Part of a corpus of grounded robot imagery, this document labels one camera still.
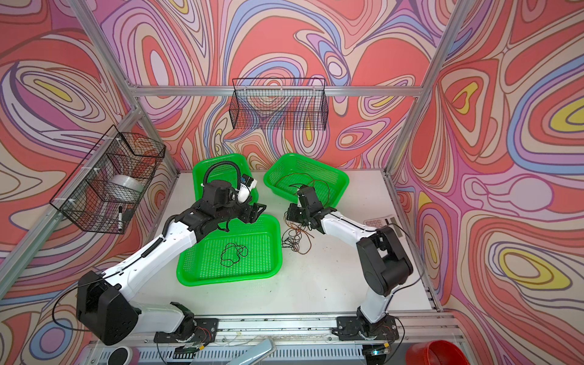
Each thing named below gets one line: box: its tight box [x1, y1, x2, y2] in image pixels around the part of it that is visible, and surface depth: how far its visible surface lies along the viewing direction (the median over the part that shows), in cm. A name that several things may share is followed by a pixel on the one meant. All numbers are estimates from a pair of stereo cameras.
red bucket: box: [405, 339, 471, 365], surface depth 61 cm
